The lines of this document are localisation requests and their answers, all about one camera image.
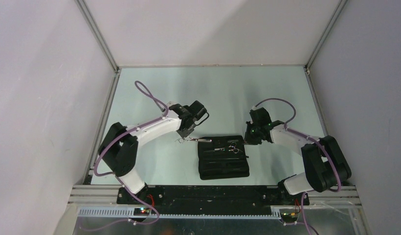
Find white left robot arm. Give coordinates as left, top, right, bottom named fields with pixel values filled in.
left=95, top=100, right=210, bottom=204

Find black zippered tool case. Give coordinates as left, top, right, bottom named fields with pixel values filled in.
left=197, top=135, right=250, bottom=180

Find aluminium frame rail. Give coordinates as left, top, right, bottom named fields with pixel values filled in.
left=77, top=67, right=121, bottom=185

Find silver thinning scissors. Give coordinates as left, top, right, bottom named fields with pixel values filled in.
left=213, top=142, right=242, bottom=154

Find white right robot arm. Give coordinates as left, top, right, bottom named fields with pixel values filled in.
left=245, top=107, right=352, bottom=205

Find silver hair scissors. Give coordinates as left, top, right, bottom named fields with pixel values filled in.
left=176, top=137, right=212, bottom=143

